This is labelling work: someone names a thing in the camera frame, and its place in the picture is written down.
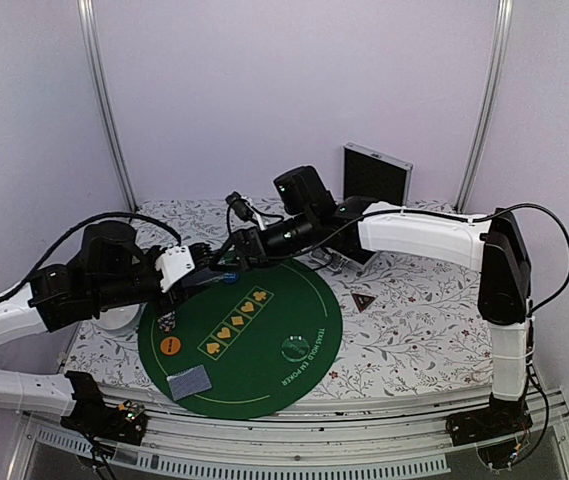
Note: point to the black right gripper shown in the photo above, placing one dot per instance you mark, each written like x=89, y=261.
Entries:
x=245, y=241

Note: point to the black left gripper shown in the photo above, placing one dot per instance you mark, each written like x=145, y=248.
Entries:
x=179, y=294

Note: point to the blue small blind button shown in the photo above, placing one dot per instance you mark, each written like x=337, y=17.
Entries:
x=231, y=277

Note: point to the orange big blind button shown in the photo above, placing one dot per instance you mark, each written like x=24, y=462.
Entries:
x=170, y=346

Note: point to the dealt blue card pair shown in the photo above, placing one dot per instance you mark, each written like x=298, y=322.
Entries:
x=189, y=382

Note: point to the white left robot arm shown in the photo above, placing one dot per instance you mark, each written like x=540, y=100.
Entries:
x=110, y=273

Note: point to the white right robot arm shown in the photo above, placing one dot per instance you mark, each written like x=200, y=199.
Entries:
x=358, y=227

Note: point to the white ceramic bowl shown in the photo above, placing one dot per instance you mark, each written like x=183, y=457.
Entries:
x=118, y=318

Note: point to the green round poker mat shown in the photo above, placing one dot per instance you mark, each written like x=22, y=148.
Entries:
x=236, y=331

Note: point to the clear dealer button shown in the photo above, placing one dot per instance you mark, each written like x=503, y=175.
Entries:
x=295, y=348

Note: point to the triangular all in button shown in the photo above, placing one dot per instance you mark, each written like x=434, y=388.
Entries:
x=362, y=301

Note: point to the aluminium poker chip case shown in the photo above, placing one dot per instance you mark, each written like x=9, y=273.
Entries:
x=369, y=177

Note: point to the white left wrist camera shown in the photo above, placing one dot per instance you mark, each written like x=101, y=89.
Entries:
x=178, y=261

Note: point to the front aluminium rail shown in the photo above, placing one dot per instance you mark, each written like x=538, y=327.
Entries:
x=370, y=438

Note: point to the left aluminium frame post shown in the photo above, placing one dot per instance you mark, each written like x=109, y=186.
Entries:
x=97, y=71

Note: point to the aluminium frame post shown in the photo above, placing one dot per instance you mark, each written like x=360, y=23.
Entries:
x=97, y=71
x=497, y=56

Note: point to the right aluminium frame post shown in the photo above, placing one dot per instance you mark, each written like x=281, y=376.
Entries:
x=497, y=56

